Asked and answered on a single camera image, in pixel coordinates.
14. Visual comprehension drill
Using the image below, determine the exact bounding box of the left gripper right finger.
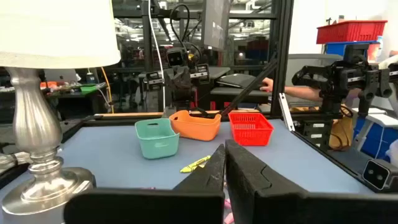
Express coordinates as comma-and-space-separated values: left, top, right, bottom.
225, 139, 398, 224

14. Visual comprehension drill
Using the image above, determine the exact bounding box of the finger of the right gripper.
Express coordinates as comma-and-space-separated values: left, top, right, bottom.
164, 67, 178, 100
177, 67, 192, 100

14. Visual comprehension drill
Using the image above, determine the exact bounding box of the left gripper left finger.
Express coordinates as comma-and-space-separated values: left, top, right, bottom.
63, 143, 226, 224

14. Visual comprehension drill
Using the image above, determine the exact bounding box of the yellow crayon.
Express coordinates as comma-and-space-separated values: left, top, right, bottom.
180, 155, 211, 174

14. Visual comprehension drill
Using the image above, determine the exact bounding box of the person's forearm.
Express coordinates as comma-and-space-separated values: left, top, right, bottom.
273, 85, 323, 102

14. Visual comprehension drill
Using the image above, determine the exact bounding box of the black laptop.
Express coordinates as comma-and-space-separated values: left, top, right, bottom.
216, 73, 269, 90

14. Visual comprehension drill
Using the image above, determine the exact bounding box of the orange plastic bin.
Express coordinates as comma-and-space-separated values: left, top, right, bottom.
169, 110, 222, 142

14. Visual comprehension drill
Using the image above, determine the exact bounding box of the grey monitor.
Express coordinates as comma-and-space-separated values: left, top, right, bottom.
201, 0, 231, 51

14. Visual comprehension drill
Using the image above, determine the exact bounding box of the teal plastic bin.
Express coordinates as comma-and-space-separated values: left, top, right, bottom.
134, 118, 180, 160

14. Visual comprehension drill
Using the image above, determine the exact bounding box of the person's hand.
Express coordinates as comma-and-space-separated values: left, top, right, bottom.
260, 77, 275, 93

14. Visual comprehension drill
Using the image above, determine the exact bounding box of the red mesh basket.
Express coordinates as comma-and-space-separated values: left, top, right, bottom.
228, 112, 275, 147

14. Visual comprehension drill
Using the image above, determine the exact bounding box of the black control box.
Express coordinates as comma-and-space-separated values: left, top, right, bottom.
300, 119, 331, 149

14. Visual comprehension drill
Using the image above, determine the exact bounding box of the green tray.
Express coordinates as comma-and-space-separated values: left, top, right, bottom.
80, 83, 99, 95

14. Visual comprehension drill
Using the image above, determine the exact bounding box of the tan bag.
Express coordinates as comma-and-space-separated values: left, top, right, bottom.
328, 105, 354, 152

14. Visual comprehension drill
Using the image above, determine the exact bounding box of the blue white storage box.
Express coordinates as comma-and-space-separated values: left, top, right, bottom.
351, 107, 398, 162

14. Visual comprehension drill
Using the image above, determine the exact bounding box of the blue plastic crate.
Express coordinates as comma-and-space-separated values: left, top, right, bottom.
325, 40, 381, 62

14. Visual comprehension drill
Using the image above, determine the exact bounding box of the white shade silver table lamp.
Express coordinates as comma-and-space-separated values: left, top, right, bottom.
0, 0, 121, 224

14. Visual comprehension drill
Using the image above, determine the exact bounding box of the red plastic crate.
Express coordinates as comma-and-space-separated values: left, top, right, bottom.
316, 20, 388, 45

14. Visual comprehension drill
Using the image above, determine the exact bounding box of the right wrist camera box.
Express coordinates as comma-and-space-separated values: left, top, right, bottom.
166, 47, 188, 68

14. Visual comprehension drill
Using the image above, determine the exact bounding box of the yellow extension cord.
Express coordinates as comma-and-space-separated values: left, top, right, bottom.
99, 66, 115, 114

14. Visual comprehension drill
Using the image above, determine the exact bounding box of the white cable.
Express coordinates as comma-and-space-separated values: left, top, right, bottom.
147, 0, 167, 110

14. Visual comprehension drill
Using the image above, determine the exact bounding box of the black aluminium table frame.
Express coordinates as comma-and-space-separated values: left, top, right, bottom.
62, 0, 374, 187

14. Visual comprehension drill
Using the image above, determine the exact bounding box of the silver metal bracket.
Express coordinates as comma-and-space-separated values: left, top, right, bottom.
278, 92, 296, 133

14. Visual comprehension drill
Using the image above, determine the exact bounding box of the black table-level camera box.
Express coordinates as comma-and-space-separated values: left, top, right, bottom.
362, 158, 398, 193

